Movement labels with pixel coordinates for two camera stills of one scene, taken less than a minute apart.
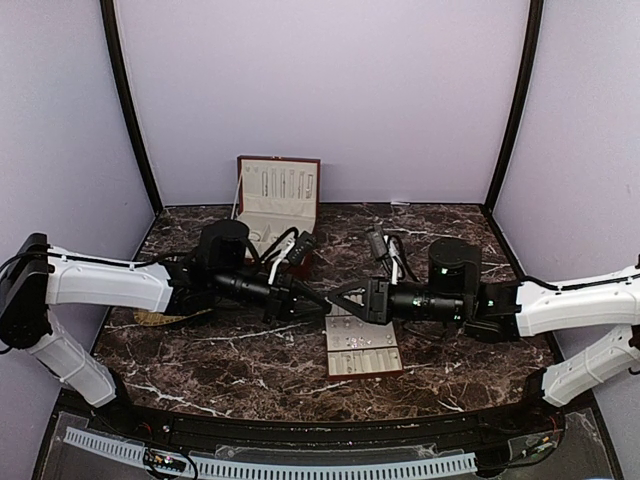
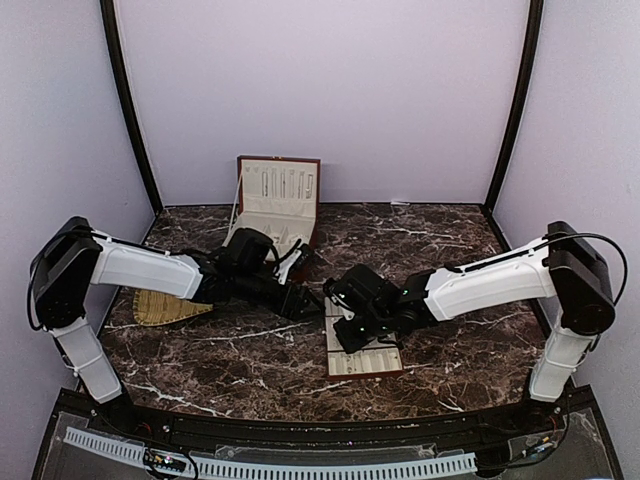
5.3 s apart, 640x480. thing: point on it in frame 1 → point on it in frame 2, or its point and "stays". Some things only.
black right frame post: [521, 95] stays
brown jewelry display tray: [356, 349] stays
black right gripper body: [380, 302] → [374, 327]
